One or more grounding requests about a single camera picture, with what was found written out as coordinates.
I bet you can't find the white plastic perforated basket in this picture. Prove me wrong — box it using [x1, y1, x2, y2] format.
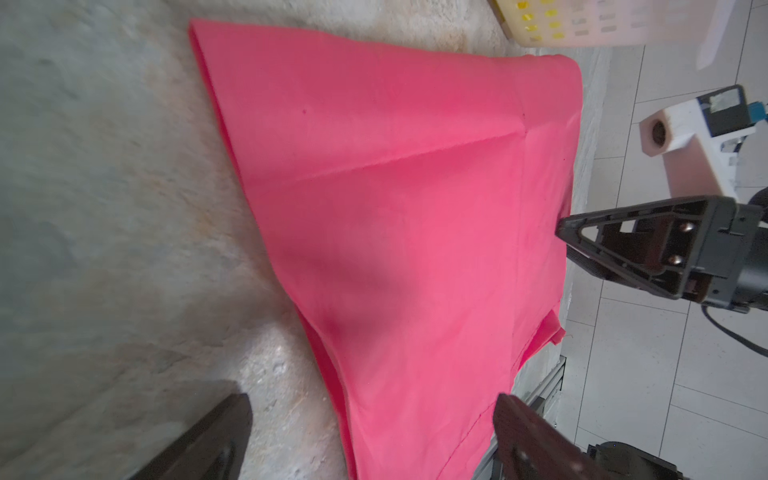
[489, 0, 736, 70]

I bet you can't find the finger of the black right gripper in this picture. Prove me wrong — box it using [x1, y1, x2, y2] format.
[556, 196, 737, 300]

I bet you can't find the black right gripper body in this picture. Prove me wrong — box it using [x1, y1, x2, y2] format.
[690, 189, 767, 313]

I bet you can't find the pink raincoat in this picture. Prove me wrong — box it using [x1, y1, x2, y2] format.
[189, 19, 583, 479]

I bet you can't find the aluminium front rail frame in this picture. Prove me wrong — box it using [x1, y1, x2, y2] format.
[472, 353, 567, 480]

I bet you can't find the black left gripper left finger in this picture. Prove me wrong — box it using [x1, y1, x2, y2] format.
[131, 393, 253, 480]

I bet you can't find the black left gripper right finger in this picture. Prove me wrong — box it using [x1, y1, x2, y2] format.
[493, 394, 609, 480]

